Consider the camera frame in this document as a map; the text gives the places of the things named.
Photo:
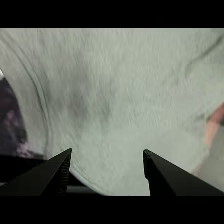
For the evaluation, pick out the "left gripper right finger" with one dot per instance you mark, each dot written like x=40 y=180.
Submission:
x=170 y=178

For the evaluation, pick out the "pale green garment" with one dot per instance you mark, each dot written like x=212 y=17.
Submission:
x=116 y=96

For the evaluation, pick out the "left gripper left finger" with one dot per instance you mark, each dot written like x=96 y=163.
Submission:
x=46 y=176

